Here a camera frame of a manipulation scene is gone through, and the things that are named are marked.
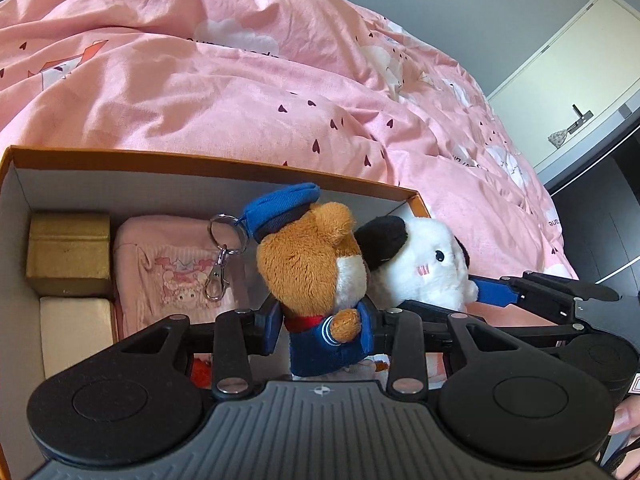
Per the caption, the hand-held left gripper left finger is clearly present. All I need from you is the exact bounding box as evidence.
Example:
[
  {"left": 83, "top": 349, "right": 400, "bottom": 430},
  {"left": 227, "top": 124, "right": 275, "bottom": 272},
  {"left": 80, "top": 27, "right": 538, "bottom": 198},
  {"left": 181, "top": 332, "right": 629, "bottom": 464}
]
[{"left": 115, "top": 297, "right": 290, "bottom": 395}]

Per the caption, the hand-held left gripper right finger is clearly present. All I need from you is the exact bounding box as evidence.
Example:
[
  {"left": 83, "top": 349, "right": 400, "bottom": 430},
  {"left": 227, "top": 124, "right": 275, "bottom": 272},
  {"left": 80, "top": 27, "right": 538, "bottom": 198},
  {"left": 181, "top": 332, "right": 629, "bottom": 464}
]
[{"left": 356, "top": 297, "right": 521, "bottom": 395}]

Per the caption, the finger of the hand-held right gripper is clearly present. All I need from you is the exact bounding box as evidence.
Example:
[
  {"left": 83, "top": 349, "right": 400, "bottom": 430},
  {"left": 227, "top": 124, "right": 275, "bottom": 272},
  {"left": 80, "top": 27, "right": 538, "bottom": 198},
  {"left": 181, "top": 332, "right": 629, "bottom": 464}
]
[
  {"left": 469, "top": 271, "right": 621, "bottom": 328},
  {"left": 399, "top": 299, "right": 576, "bottom": 348}
]

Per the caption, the white and black plush toy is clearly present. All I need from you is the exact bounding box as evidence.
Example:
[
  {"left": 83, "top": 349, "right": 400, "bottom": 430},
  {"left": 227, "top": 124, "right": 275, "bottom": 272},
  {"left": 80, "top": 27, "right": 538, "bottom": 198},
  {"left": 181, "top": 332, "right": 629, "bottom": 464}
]
[{"left": 356, "top": 215, "right": 480, "bottom": 317}]

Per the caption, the brown bear plush keychain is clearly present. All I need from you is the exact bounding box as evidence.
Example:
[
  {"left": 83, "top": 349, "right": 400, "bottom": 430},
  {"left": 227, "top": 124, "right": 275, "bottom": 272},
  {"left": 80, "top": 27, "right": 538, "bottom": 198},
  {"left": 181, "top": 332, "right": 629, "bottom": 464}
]
[{"left": 202, "top": 183, "right": 375, "bottom": 378}]

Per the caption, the pink pouch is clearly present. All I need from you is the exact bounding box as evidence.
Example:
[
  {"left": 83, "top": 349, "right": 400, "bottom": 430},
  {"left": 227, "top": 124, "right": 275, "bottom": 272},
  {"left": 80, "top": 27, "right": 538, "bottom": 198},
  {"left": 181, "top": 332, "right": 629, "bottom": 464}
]
[{"left": 112, "top": 216, "right": 262, "bottom": 341}]

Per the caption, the orange cardboard box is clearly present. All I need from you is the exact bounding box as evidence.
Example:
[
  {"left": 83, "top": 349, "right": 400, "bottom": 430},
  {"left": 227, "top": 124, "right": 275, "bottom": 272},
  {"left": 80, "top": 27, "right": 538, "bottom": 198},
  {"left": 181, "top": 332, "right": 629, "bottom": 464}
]
[{"left": 0, "top": 146, "right": 430, "bottom": 480}]

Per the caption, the person's right hand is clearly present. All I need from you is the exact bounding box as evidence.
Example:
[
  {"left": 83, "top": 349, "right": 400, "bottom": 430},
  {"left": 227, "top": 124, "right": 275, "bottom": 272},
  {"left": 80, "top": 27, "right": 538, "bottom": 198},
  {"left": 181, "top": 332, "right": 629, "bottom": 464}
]
[{"left": 611, "top": 394, "right": 640, "bottom": 480}]

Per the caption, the red ornament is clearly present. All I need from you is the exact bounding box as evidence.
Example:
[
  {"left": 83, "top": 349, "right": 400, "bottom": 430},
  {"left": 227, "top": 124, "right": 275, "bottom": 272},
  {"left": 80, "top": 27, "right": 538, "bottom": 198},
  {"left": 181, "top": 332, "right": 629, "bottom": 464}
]
[{"left": 192, "top": 357, "right": 217, "bottom": 391}]

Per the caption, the black cabinet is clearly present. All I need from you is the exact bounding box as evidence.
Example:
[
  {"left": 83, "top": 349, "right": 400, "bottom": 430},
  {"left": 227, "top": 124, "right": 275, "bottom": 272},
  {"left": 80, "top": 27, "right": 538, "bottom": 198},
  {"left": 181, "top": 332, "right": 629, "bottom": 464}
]
[{"left": 544, "top": 125, "right": 640, "bottom": 301}]

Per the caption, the white glasses case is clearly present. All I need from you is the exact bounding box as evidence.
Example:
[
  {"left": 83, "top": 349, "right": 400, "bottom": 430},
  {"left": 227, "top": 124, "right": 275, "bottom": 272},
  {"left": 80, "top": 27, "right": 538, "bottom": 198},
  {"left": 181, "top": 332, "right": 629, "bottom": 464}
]
[{"left": 39, "top": 296, "right": 121, "bottom": 380}]

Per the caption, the gold box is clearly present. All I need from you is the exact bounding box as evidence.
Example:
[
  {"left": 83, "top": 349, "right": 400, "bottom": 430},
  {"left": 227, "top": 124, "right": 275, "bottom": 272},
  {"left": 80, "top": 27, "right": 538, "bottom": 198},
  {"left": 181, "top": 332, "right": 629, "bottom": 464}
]
[{"left": 26, "top": 212, "right": 113, "bottom": 297}]

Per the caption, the cream cupboard door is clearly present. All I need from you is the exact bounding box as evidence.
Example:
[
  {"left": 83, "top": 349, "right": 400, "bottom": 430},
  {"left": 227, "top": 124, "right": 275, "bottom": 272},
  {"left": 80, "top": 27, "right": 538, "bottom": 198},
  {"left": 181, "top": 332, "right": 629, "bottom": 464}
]
[{"left": 487, "top": 0, "right": 640, "bottom": 173}]

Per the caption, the pink printed blanket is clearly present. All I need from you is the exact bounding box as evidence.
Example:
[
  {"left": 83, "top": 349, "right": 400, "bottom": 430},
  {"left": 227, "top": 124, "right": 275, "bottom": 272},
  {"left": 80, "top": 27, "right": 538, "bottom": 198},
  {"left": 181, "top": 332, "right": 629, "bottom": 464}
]
[{"left": 0, "top": 0, "right": 581, "bottom": 401}]

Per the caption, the metal door handle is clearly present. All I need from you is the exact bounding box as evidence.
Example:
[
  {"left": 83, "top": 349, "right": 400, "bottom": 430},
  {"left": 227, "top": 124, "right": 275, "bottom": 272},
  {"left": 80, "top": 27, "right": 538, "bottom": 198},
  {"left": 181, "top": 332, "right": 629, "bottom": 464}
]
[{"left": 549, "top": 104, "right": 595, "bottom": 150}]

